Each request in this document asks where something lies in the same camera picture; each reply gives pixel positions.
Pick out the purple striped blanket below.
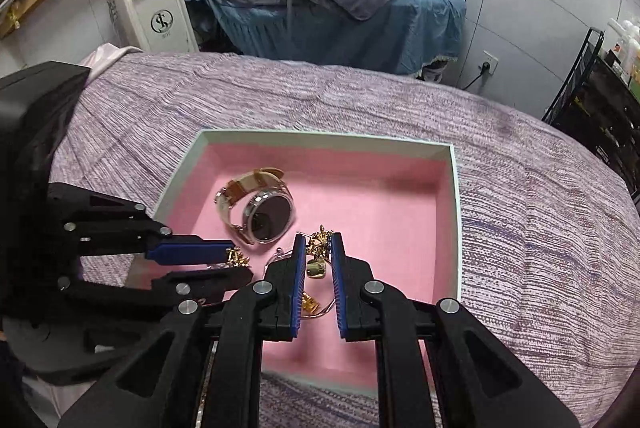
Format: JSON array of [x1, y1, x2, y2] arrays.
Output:
[[50, 50, 640, 428]]

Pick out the blue skirted massage bed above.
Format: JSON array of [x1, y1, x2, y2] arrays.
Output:
[[199, 0, 469, 78]]

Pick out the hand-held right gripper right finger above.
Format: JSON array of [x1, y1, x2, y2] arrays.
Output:
[[330, 232, 582, 428]]

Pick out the pink lined jewelry box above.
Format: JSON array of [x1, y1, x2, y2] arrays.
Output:
[[149, 129, 464, 398]]

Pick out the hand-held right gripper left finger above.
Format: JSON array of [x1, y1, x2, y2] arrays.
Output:
[[59, 233, 307, 428]]

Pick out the group of bottles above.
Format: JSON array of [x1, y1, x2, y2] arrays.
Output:
[[604, 19, 640, 85]]

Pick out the pale pink quilt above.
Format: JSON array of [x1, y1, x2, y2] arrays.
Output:
[[75, 44, 147, 75]]

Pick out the gold chain bracelet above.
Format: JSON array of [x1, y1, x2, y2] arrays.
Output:
[[207, 248, 251, 270]]

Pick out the black trolley cart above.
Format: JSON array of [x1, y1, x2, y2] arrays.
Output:
[[541, 27, 640, 205]]

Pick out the thin bangle with pendant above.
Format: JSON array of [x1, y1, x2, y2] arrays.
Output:
[[265, 225, 342, 320]]

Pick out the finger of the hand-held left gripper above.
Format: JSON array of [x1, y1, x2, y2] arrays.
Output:
[[47, 182, 236, 267], [56, 266, 254, 324]]

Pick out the tan strap wristwatch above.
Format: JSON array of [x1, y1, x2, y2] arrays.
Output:
[[215, 166, 296, 245]]

